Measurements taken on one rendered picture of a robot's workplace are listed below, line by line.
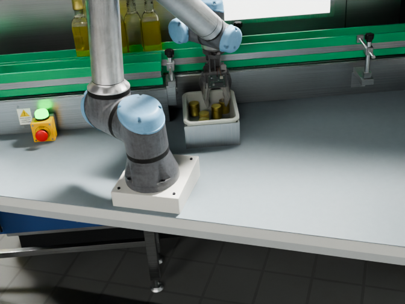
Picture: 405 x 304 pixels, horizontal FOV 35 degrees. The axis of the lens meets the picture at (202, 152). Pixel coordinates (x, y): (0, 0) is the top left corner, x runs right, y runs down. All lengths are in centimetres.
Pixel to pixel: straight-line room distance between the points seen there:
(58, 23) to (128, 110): 80
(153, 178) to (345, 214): 51
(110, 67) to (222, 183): 46
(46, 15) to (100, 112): 72
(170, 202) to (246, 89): 67
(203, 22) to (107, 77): 29
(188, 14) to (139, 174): 44
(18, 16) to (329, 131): 115
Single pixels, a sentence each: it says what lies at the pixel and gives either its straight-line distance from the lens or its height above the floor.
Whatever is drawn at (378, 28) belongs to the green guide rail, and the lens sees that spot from 232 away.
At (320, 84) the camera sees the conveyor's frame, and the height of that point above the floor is 80.
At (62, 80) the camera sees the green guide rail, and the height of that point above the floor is 93.
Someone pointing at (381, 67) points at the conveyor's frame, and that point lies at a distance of 228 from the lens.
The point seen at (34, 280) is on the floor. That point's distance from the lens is 276.
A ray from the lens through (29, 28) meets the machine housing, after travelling 238.
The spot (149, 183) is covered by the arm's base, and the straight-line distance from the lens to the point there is 169.
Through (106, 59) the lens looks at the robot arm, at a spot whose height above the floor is 114.
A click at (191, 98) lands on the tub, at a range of 213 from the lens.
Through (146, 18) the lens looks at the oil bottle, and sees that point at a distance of 213.
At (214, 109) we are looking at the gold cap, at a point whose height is 81.
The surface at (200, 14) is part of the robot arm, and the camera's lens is 167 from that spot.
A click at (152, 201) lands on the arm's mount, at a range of 170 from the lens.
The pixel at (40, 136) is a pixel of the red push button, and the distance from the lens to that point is 209.
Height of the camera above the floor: 175
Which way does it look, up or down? 31 degrees down
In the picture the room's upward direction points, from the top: 4 degrees counter-clockwise
